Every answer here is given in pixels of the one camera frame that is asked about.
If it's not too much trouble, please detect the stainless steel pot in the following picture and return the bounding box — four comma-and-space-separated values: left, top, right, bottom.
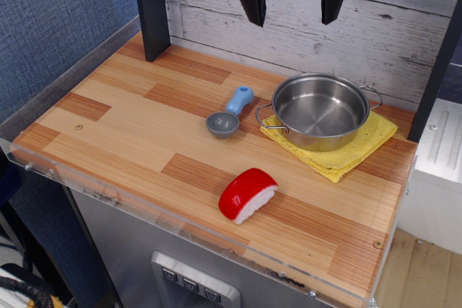
256, 73, 383, 151

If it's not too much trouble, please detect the yellow folded towel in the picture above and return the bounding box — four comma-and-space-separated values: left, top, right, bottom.
260, 112, 398, 183

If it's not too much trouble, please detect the blue grey toy scoop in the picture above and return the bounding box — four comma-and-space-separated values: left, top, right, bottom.
206, 86, 254, 138

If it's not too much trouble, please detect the red white toy sushi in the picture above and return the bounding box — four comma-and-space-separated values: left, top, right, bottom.
218, 168, 279, 224

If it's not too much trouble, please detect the white side cabinet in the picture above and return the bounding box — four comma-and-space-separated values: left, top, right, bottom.
398, 99, 461, 254

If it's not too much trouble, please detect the clear acrylic table guard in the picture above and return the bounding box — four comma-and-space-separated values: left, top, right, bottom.
0, 15, 416, 308

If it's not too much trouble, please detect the silver button panel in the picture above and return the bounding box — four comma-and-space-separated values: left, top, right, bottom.
151, 251, 241, 307

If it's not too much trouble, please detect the black left vertical post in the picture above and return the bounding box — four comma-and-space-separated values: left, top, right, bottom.
137, 0, 170, 62

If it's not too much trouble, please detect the black vertical post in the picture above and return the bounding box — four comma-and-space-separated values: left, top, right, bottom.
406, 0, 461, 142
137, 0, 170, 62

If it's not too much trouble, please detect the black right vertical post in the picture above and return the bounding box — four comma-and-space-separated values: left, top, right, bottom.
406, 0, 461, 142

